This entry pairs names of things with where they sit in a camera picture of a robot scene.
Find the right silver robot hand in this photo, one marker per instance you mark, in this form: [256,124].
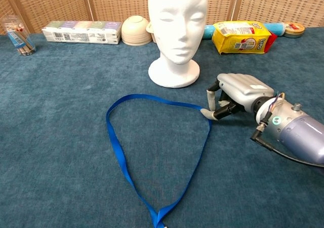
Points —
[243,88]

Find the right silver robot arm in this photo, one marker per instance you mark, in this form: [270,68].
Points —
[298,129]

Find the yellow snack bag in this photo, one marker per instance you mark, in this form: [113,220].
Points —
[238,40]

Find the light blue rolled tube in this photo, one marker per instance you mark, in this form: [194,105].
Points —
[208,31]

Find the white foam mannequin head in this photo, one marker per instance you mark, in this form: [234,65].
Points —
[177,22]

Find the beige lunch box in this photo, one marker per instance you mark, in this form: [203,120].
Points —
[150,28]

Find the beige upturned bowl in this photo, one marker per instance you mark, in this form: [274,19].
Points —
[135,30]

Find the wicker folding screen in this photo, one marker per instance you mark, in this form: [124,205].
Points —
[121,0]

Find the pastel tissue multipack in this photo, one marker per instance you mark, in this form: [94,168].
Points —
[81,34]

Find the teal tablecloth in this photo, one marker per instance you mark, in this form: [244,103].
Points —
[50,136]

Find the clear jar of pencils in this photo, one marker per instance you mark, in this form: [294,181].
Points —
[20,40]

